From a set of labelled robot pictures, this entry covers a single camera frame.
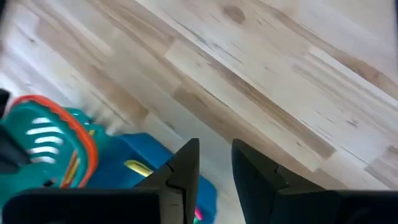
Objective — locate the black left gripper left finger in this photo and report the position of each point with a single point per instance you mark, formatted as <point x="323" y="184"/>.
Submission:
<point x="186" y="174"/>

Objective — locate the yellow pencil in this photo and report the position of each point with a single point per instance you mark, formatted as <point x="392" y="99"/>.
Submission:
<point x="76" y="168"/>

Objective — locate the yellow highlighter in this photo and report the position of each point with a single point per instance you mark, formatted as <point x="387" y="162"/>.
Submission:
<point x="138" y="168"/>

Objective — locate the pink pen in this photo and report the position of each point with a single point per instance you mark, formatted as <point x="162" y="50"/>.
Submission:
<point x="198" y="214"/>

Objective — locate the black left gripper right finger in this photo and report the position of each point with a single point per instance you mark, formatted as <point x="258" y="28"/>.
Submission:
<point x="273" y="196"/>

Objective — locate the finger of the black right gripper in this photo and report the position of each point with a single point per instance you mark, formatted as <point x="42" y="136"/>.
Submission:
<point x="11" y="152"/>
<point x="3" y="101"/>

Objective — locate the green basket with orange rim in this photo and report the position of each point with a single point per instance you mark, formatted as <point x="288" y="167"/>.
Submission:
<point x="21" y="110"/>

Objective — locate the blue plastic bin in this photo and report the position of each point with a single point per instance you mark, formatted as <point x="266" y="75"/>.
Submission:
<point x="115" y="161"/>

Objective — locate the green marker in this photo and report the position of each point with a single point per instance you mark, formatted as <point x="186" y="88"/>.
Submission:
<point x="196" y="221"/>

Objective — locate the orange pencil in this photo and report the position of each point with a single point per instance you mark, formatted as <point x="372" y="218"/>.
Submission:
<point x="69" y="169"/>

